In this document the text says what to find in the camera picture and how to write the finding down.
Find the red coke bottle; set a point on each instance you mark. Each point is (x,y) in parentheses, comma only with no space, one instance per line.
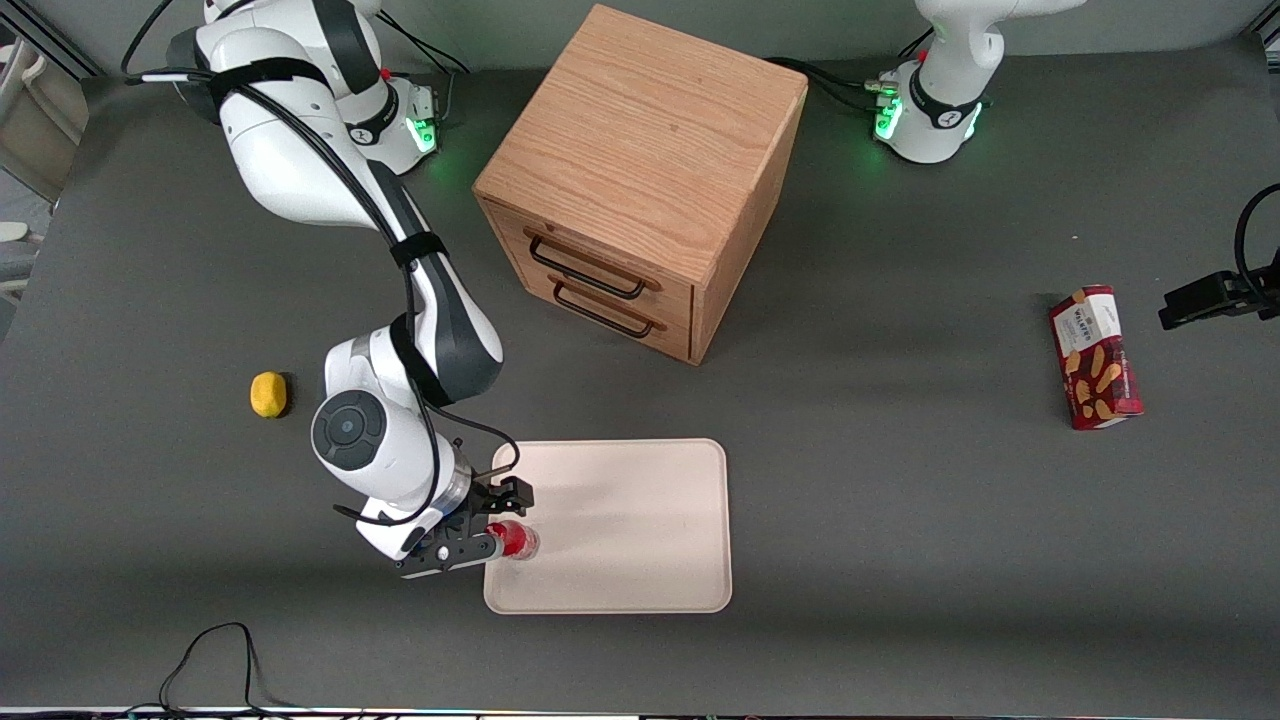
(520,541)

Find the white chair base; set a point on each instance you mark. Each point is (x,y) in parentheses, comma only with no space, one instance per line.
(15,262)

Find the yellow lemon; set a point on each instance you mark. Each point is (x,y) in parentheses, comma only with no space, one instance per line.
(268,394)

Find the red cookie box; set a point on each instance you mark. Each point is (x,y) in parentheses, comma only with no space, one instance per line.
(1096,358)

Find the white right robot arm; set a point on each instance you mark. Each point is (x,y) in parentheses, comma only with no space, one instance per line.
(300,170)

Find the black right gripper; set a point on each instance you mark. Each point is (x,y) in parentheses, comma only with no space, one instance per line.
(492,498)

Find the beige chair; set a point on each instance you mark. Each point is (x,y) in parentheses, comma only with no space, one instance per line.
(40,120)

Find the aluminium frame rail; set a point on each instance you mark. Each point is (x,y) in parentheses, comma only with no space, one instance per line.
(60,45)

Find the wooden drawer cabinet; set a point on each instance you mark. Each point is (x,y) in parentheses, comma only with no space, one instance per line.
(650,140)

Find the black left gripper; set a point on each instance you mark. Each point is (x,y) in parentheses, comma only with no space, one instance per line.
(1203,298)

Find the beige plastic tray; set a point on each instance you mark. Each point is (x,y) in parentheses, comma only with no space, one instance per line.
(640,526)

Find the wooden drawer front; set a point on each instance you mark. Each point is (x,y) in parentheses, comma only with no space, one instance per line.
(610,265)
(640,335)

